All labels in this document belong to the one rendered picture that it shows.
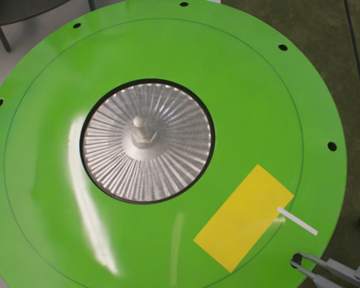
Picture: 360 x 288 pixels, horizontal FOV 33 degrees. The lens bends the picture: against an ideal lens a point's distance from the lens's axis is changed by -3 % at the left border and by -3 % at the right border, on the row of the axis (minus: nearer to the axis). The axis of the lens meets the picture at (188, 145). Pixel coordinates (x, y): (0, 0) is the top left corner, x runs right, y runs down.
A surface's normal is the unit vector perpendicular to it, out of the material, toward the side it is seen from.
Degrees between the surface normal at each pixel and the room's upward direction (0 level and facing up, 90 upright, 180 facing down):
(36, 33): 0
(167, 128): 14
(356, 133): 0
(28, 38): 0
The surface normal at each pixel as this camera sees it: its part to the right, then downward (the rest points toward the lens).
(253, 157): 0.10, -0.35
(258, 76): 0.17, -0.53
